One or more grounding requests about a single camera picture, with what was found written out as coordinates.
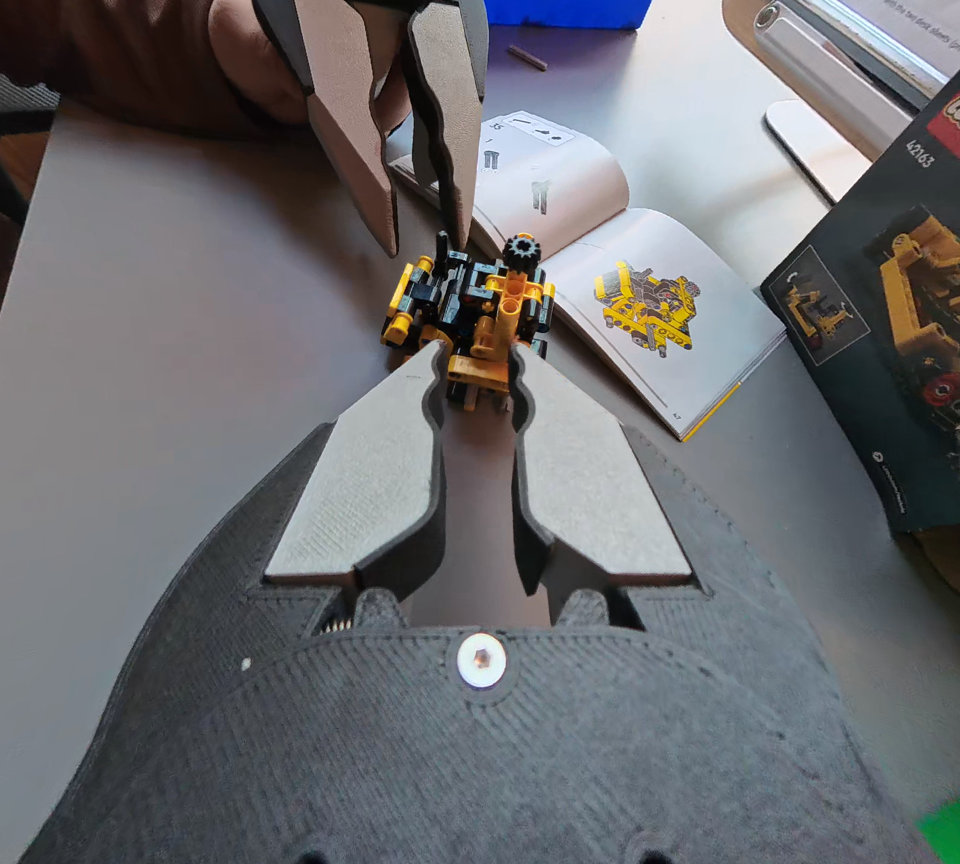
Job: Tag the dark lego set box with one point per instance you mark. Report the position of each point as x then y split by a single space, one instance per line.
862 354

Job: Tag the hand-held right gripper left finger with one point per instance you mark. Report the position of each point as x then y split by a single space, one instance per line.
352 496

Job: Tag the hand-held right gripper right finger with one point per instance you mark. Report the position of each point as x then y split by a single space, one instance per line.
600 504

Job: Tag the white flat plate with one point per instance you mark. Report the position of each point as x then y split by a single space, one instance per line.
814 143

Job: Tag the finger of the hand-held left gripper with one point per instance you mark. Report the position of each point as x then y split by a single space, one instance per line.
337 91
450 113

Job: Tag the lego instruction booklet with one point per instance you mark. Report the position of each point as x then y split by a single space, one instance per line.
675 339

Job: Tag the person's left hand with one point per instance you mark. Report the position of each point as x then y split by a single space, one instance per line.
247 53

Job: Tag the small brown stick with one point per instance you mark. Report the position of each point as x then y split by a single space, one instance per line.
526 56

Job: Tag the green plastic bin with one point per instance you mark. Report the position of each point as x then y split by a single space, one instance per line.
943 838

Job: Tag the black office chair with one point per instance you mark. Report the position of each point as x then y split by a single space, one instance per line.
26 100

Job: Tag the yellow black lego model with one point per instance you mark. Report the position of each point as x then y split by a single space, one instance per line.
502 301

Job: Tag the person's left forearm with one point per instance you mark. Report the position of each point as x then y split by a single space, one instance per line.
112 16

